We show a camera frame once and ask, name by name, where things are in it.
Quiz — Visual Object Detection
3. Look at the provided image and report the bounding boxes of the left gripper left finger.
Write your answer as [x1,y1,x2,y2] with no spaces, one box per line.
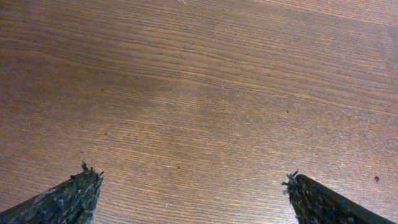
[1,161,103,224]

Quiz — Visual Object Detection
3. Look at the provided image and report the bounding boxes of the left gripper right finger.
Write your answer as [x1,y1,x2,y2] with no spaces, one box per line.
[281,172,395,224]

